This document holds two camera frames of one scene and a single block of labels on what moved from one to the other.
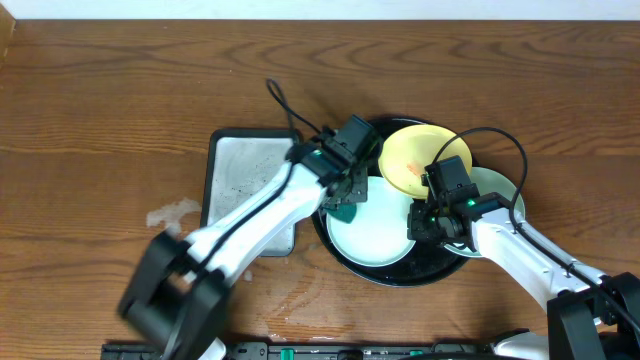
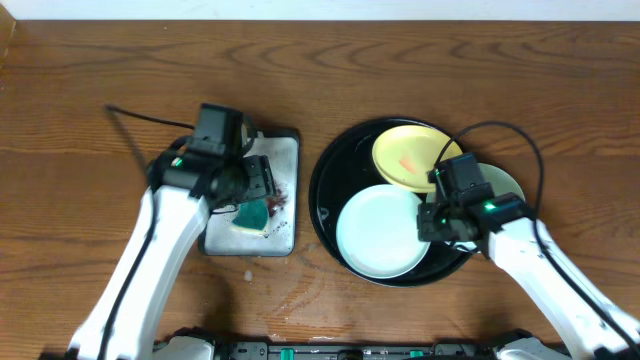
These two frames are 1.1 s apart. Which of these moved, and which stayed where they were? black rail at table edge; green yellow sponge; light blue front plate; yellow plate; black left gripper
Moved: light blue front plate; black left gripper; green yellow sponge
Stayed: yellow plate; black rail at table edge
